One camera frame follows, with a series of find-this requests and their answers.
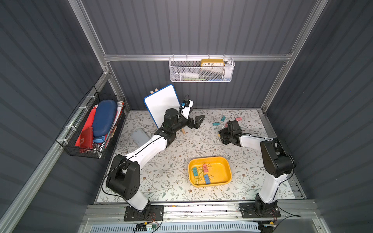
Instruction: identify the yellow plastic storage tray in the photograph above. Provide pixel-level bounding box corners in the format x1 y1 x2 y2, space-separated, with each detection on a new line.
188 156 232 188

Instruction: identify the blue binder clip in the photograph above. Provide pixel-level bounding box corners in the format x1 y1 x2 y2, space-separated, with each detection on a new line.
204 174 213 184

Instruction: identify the yellow binder clip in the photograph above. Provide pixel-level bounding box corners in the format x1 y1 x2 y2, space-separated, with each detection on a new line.
194 167 205 185

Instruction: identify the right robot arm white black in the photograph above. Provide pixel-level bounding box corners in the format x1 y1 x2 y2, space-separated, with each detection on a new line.
218 120 296 208

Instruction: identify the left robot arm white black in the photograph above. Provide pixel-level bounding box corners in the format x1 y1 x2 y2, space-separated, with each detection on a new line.
102 108 206 212

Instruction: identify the translucent small plastic box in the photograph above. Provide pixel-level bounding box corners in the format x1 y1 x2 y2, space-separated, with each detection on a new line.
132 128 152 147

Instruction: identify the yellow clock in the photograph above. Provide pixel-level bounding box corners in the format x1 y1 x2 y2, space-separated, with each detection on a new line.
201 59 225 67

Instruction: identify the blue oval case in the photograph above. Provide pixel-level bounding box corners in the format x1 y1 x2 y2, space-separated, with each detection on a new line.
92 100 117 138

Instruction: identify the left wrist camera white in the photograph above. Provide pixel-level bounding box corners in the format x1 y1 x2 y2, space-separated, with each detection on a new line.
179 100 193 119

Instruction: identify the small whiteboard blue frame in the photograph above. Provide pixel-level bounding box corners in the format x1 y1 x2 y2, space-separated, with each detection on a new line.
144 84 180 128

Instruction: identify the white wire wall basket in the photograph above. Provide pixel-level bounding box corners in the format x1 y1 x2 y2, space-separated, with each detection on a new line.
169 56 236 83

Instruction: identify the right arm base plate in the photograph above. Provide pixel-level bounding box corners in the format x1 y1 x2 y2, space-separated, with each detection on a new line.
239 201 281 218

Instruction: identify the black wire side basket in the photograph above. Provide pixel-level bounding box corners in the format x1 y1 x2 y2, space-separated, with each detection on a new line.
56 87 127 159

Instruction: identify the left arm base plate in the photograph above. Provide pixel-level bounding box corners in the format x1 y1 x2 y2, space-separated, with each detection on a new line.
123 205 164 222

